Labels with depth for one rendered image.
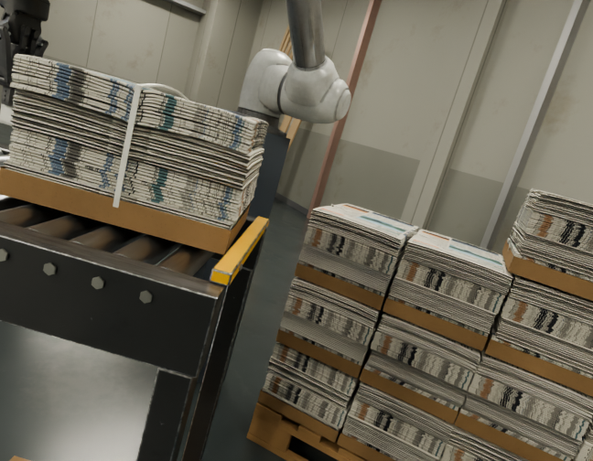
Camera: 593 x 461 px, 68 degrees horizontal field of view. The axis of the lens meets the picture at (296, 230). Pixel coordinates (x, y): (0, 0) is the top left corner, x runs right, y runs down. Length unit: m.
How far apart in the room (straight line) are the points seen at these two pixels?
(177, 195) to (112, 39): 8.39
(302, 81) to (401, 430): 1.09
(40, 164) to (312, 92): 0.89
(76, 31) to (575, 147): 7.70
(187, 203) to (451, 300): 0.82
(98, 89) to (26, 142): 0.15
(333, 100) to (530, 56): 3.03
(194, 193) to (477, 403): 0.99
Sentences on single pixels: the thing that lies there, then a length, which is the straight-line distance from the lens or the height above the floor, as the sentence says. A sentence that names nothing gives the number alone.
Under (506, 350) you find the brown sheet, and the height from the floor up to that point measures 0.64.
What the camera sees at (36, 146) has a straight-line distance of 0.81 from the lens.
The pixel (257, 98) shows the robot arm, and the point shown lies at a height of 1.10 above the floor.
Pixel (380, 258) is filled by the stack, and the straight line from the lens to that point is 1.29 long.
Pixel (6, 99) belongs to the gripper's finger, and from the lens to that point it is 0.99.
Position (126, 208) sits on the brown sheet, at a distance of 0.76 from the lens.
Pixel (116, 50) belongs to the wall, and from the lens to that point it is 9.09.
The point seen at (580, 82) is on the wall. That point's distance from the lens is 4.02.
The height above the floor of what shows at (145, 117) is 0.99.
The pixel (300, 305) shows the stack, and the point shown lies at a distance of 1.40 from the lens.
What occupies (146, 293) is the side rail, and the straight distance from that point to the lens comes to 0.61.
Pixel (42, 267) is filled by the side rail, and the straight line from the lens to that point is 0.66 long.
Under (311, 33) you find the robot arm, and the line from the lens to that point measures 1.39.
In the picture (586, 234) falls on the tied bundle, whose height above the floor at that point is 0.99.
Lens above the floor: 1.03
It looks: 12 degrees down
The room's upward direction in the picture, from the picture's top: 16 degrees clockwise
